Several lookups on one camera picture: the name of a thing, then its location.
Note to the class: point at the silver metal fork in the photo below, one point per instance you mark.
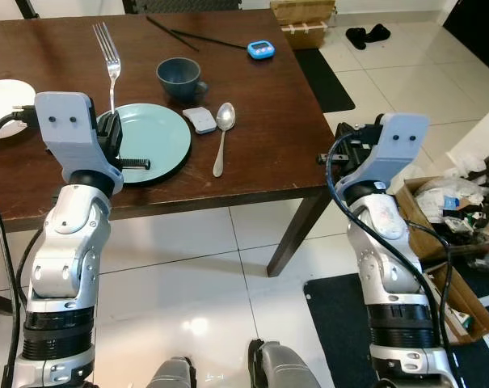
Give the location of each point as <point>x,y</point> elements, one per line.
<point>113,87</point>

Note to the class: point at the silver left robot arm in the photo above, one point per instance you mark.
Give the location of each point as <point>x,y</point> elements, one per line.
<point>62,242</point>

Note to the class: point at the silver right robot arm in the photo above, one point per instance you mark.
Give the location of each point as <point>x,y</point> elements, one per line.
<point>381,234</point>

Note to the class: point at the teal round plate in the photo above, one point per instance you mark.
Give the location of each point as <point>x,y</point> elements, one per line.
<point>155,137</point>

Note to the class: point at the dark brown wooden table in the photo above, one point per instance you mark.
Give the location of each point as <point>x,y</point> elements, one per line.
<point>268,121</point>

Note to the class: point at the small white grey box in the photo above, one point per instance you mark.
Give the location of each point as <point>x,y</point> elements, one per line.
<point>200,121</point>

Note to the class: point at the cardboard box with rubbish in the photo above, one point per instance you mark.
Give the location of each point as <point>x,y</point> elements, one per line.
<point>410,214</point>

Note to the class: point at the dark blue cup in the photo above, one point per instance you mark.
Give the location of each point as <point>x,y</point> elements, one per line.
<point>178,77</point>

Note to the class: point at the white plastic bag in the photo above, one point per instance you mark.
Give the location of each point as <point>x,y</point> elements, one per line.
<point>438,198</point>

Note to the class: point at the silver metal spoon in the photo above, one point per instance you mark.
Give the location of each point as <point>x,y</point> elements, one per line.
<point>225,117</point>

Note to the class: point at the black slipper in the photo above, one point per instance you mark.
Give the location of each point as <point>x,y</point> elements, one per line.
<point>356,39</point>
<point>378,34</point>

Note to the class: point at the white round plate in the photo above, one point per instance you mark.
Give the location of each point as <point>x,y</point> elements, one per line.
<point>6,101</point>

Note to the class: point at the black chopstick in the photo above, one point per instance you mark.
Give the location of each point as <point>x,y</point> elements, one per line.
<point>220,41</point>
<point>159,25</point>

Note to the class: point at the blue digital timer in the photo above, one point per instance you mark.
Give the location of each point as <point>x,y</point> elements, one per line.
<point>260,50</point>

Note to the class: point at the black furniture panel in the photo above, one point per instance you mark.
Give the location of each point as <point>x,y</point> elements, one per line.
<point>478,32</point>

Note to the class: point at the dark blue rug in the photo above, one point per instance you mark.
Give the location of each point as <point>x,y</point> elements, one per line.
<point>333,323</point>

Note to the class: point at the small open cardboard box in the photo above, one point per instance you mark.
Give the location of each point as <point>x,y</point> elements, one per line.
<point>464,305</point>

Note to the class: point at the grey left robot leg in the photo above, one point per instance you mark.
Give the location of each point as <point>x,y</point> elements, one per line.
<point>173,373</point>

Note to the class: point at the grey robot leg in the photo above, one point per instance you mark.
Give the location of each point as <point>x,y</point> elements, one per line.
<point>283,368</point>
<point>173,373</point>

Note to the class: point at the grey right robot leg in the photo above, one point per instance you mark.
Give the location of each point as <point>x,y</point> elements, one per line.
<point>283,368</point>

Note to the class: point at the grey-blue right wrist camera mount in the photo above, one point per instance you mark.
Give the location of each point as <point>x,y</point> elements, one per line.
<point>398,141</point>

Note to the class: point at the grey-blue wrist camera mount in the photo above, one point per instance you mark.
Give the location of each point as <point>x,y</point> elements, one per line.
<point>66,129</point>
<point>398,141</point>

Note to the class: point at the grey-blue left wrist camera mount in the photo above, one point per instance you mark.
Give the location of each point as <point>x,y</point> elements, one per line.
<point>66,129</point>

